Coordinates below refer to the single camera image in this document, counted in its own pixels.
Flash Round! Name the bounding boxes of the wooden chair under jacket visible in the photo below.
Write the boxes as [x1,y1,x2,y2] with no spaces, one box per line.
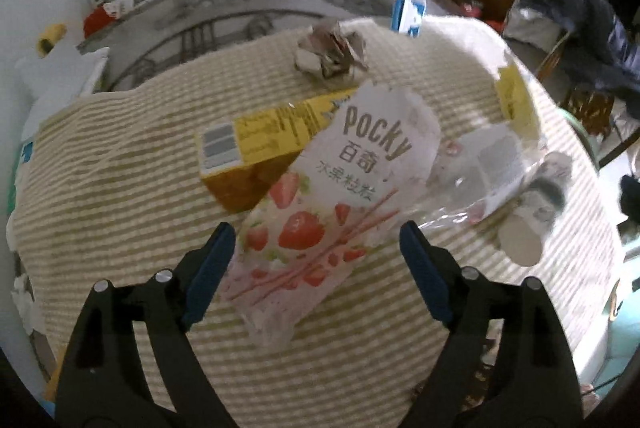
[537,31,616,139]

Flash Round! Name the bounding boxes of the brown paper ball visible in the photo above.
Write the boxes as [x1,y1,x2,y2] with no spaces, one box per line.
[294,19,370,82]

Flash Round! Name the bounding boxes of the white crumpled tissue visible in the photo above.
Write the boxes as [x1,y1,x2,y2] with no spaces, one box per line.
[11,273,46,334]

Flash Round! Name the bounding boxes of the pink strawberry snack packet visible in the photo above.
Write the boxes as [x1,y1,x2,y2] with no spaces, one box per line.
[220,81,442,349]

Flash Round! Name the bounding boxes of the yellow cardboard box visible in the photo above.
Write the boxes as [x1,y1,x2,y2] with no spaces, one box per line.
[195,89,358,214]

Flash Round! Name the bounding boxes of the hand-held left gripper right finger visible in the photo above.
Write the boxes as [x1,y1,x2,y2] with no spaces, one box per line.
[399,221,586,428]

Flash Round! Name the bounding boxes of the blue white milk carton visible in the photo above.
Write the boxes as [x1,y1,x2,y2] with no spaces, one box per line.
[390,0,427,38]

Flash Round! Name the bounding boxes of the white paper cup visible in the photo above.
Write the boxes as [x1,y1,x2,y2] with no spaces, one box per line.
[497,152,573,266]

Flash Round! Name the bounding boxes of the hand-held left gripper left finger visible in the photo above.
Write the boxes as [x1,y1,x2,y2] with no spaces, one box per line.
[54,222,241,428]

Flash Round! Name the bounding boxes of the clear plastic packet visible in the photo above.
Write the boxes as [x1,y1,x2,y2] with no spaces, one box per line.
[415,118,551,229]

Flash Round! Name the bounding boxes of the thin yellow packet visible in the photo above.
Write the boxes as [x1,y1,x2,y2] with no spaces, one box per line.
[495,63,541,134]

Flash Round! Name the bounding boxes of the white desk lamp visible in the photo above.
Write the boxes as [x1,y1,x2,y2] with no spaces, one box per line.
[15,48,111,109]

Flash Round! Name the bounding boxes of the blue grey jacket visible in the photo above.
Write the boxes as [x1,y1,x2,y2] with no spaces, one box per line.
[520,0,640,99]

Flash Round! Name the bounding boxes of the yellow tape roll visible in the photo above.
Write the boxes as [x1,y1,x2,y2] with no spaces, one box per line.
[37,23,67,55]

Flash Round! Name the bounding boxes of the red bag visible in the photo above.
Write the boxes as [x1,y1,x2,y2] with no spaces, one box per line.
[82,6,123,34]

